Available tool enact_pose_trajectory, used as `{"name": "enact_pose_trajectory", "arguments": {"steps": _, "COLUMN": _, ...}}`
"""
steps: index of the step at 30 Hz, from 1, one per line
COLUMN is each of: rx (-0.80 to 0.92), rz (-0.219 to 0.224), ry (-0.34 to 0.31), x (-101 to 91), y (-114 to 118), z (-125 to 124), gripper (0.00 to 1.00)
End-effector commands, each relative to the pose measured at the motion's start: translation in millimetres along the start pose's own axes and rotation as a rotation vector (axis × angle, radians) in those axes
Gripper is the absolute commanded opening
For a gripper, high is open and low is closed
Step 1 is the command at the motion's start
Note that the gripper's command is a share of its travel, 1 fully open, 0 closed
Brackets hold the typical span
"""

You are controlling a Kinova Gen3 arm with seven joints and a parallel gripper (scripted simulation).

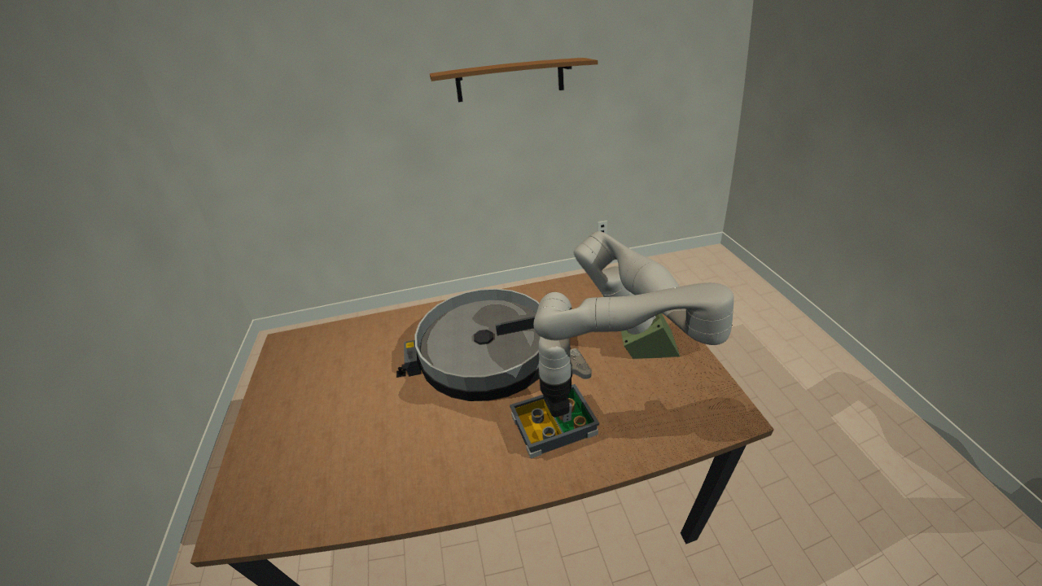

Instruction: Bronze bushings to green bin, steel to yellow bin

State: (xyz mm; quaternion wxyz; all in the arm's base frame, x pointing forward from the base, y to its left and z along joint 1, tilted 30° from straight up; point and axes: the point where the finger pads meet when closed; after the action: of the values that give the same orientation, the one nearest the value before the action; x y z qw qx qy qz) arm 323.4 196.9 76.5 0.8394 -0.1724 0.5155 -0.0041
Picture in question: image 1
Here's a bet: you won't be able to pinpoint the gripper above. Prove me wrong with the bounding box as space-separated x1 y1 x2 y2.
538 348 592 422

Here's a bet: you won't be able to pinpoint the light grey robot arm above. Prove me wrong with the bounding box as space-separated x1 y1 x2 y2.
534 231 733 368

